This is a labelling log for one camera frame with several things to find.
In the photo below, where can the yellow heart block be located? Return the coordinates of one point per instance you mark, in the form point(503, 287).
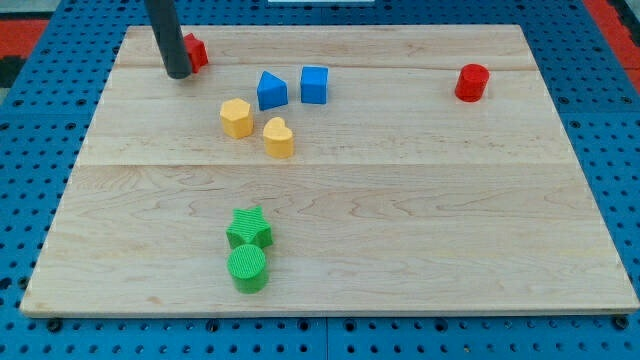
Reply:
point(278, 138)

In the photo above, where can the red star block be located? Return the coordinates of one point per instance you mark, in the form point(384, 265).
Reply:
point(196, 52)

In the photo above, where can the blue cube block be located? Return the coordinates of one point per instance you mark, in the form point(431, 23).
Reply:
point(314, 85)

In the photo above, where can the green star block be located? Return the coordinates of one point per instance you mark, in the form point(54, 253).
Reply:
point(249, 227)

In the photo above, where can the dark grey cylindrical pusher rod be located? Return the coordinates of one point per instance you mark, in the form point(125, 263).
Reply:
point(169, 38)

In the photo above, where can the green cylinder block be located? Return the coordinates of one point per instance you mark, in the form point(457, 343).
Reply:
point(247, 266)

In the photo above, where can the red cylinder block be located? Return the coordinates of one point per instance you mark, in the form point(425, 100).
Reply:
point(472, 82)

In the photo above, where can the light wooden board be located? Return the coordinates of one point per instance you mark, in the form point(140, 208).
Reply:
point(400, 199)

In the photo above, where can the yellow hexagon block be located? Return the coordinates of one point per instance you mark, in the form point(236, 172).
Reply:
point(237, 118)

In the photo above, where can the blue triangle block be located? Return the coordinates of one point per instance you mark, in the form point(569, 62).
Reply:
point(271, 91)

